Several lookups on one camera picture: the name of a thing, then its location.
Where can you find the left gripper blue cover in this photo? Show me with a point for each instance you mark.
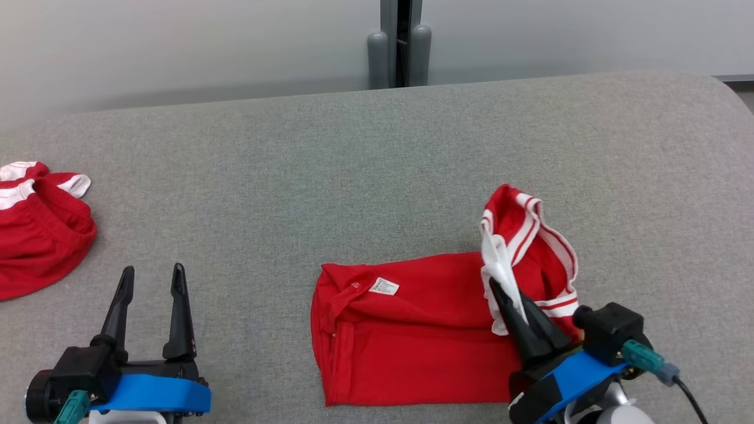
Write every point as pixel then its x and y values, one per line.
pixel 159 394

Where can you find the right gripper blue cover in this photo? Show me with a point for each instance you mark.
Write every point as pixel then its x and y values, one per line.
pixel 559 383

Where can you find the red basketball jersey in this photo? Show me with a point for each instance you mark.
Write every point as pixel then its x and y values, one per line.
pixel 412 347

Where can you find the red shorts with white stripe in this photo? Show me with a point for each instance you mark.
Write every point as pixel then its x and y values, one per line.
pixel 41 247

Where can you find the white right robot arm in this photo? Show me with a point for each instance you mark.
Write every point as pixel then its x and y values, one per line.
pixel 618 412

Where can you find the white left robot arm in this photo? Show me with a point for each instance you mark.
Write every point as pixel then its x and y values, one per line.
pixel 129 418

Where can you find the grey baseboard strip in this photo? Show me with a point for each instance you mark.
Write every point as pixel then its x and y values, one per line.
pixel 733 78

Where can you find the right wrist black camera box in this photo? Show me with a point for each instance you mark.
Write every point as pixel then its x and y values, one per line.
pixel 612 333

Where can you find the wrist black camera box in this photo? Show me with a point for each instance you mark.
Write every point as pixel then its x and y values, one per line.
pixel 76 371
pixel 612 333

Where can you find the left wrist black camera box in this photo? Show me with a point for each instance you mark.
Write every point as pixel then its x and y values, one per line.
pixel 76 371

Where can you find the grey rounded post foot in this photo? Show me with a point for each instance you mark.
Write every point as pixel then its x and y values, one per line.
pixel 420 56
pixel 377 62

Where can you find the grey partition post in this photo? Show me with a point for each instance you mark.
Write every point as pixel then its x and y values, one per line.
pixel 389 29

